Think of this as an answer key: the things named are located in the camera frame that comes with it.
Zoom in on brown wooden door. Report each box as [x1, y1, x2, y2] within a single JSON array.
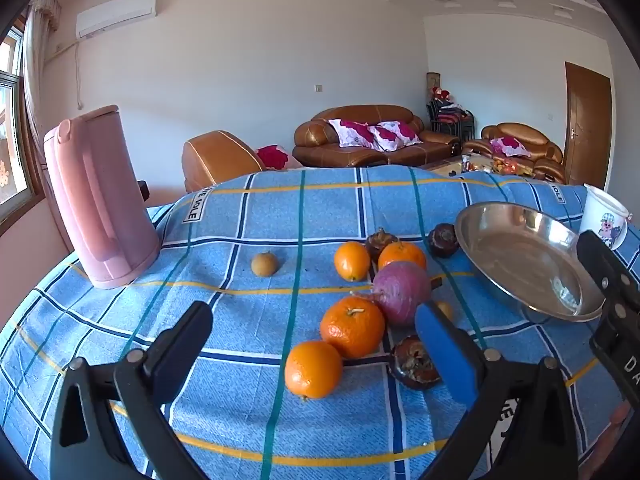
[[564, 61, 613, 186]]

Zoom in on wooden framed window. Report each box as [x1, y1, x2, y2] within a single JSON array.
[[0, 25, 48, 233]]

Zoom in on brown leather armchair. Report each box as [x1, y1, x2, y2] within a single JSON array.
[[462, 122, 567, 184], [181, 130, 266, 193]]

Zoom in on purple onion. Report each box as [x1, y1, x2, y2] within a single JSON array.
[[350, 260, 433, 328]]

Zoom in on brown leather sofa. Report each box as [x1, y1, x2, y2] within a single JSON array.
[[292, 105, 461, 168]]

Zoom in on white printed cup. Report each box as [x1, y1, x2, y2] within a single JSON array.
[[579, 183, 629, 251]]

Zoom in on wooden coffee table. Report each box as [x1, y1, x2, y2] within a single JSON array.
[[420, 155, 538, 179]]

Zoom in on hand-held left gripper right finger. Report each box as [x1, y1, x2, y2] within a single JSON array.
[[414, 301, 593, 480]]

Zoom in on small brown longan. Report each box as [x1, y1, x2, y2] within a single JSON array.
[[251, 251, 279, 278]]

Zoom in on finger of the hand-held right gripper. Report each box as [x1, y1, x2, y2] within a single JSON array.
[[576, 230, 637, 311]]

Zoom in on dark mangosteen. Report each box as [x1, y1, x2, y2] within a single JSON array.
[[389, 335, 443, 391], [365, 228, 399, 263], [427, 223, 461, 259]]

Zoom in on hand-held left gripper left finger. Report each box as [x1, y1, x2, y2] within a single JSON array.
[[49, 301, 214, 480]]

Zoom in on round orange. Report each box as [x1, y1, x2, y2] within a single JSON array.
[[378, 241, 427, 272], [284, 340, 344, 401], [320, 296, 386, 359]]

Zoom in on white wall cable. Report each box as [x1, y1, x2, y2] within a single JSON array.
[[75, 35, 86, 111]]

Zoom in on blue plaid cloth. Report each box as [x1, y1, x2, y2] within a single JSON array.
[[0, 165, 640, 480]]

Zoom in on pile of colourful snacks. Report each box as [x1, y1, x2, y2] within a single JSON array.
[[462, 155, 531, 176]]

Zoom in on white air conditioner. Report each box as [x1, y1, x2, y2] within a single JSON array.
[[76, 0, 157, 40]]

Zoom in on pink electric kettle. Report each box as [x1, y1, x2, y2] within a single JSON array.
[[43, 105, 162, 290]]

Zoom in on stainless steel bowl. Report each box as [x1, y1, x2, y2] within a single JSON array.
[[455, 202, 607, 322]]

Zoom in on oval orange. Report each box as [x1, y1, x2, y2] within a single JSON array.
[[334, 241, 372, 282]]

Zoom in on beige curtain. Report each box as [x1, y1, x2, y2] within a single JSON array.
[[22, 0, 76, 253]]

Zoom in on stacked dark chairs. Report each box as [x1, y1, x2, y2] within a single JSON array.
[[426, 100, 476, 143]]

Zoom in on red floral pillow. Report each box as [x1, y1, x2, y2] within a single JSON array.
[[490, 136, 531, 159], [255, 145, 303, 171], [327, 119, 376, 149], [369, 121, 422, 152]]

